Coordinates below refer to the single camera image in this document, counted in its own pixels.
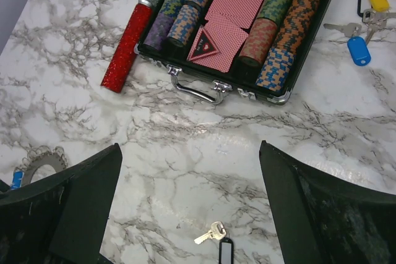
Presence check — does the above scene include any black carabiner clip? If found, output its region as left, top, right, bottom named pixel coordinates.
left=356, top=0, right=372, bottom=18

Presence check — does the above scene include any orange blue lower chip stack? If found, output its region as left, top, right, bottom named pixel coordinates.
left=167, top=5, right=199, bottom=47

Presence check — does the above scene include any red chip stack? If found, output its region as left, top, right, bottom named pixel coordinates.
left=238, top=19, right=278, bottom=67

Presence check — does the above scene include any red glitter microphone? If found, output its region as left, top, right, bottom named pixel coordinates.
left=101, top=0, right=159, bottom=93

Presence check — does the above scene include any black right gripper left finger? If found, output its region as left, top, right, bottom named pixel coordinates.
left=1, top=143, right=123, bottom=263

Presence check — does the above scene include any silver key with blue tag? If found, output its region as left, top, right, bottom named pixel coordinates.
left=324, top=22, right=362, bottom=38

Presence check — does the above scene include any blue key tag on disc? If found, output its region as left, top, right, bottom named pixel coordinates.
left=10, top=170, right=24, bottom=190

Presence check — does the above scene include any loose pink playing cards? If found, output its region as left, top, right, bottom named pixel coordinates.
left=190, top=15, right=248, bottom=73

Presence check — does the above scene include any black poker chip case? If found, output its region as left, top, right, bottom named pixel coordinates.
left=135, top=0, right=331, bottom=105

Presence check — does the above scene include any green chip stack right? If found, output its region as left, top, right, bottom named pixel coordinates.
left=256, top=0, right=292, bottom=25

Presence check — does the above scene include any black white key tag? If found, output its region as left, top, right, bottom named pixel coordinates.
left=218, top=237, right=234, bottom=264

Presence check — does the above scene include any black triangular all-in button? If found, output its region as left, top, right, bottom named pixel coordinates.
left=187, top=26, right=220, bottom=61

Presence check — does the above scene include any round metal keyring disc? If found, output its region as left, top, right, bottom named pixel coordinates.
left=21, top=145, right=68, bottom=187

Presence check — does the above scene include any blue key tag far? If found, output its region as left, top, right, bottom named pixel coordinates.
left=347, top=36, right=371, bottom=66

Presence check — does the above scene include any silver key with black tag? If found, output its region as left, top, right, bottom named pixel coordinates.
left=194, top=221, right=226, bottom=245

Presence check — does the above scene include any purple chip stack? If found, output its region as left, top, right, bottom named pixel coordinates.
left=144, top=13, right=175, bottom=51

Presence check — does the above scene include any pink playing card deck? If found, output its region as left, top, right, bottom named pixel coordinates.
left=205, top=0, right=263, bottom=29

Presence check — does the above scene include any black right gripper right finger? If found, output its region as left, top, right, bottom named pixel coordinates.
left=259, top=142, right=395, bottom=263

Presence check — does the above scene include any orange black chip stack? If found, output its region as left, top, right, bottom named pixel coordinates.
left=273, top=0, right=320, bottom=54

